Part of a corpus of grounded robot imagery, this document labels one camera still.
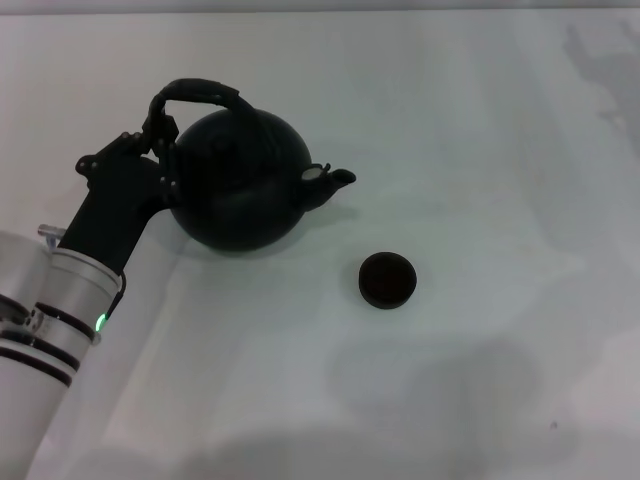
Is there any left wrist cable with plug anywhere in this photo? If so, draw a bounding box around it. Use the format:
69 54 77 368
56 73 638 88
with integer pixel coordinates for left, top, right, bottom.
37 223 67 250

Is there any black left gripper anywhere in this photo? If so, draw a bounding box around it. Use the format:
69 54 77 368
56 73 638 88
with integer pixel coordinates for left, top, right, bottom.
58 97 184 276

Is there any small dark teacup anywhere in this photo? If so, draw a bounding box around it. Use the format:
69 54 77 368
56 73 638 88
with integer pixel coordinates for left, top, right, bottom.
357 251 418 311

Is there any black round teapot with handle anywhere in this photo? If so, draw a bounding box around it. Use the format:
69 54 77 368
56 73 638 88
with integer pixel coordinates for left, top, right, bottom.
148 77 358 258

